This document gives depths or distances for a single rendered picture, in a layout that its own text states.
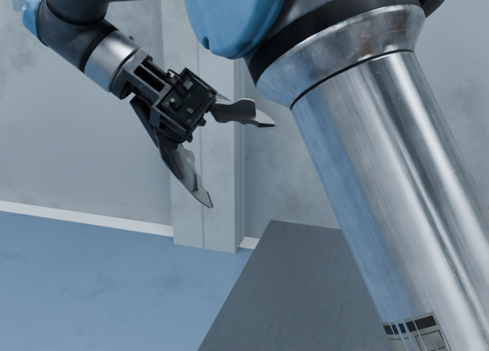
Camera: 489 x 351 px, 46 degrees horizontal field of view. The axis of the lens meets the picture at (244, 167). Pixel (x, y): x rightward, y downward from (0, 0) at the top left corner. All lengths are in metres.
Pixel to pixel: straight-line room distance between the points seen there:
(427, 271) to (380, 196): 0.05
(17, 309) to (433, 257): 2.22
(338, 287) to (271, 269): 0.12
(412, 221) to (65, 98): 2.67
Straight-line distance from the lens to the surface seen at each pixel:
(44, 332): 2.31
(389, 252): 0.34
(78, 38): 0.78
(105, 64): 0.77
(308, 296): 0.93
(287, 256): 1.02
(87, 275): 2.59
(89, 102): 2.87
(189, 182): 0.76
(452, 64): 2.39
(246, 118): 0.81
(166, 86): 0.74
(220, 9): 0.37
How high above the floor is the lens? 1.35
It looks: 22 degrees down
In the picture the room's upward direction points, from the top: straight up
